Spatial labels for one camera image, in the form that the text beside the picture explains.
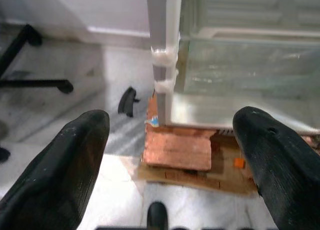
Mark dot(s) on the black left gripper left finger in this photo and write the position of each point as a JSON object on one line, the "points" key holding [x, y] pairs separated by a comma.
{"points": [[57, 177]]}

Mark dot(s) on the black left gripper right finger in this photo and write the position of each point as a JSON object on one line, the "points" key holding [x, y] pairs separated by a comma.
{"points": [[287, 177]]}

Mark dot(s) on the clear fridge crisper drawer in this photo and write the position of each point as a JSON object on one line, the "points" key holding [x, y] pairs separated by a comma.
{"points": [[250, 72]]}

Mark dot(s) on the white plastic fridge clip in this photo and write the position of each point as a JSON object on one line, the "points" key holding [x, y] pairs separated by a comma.
{"points": [[162, 86], [163, 55]]}

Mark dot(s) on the grey white fridge body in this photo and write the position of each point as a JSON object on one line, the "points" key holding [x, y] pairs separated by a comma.
{"points": [[160, 27]]}

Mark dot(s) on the small orange block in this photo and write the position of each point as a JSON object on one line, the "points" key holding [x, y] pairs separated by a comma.
{"points": [[239, 163]]}

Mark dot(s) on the brown cardboard sheet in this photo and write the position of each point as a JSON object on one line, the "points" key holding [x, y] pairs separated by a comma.
{"points": [[190, 178]]}

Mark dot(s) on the black curved plastic piece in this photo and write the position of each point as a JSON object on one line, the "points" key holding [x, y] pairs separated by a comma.
{"points": [[126, 102]]}

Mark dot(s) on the red brick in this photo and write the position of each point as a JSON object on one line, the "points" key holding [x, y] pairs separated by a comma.
{"points": [[177, 150]]}

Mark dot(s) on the torn orange blue paper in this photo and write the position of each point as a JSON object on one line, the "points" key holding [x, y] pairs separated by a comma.
{"points": [[152, 115]]}

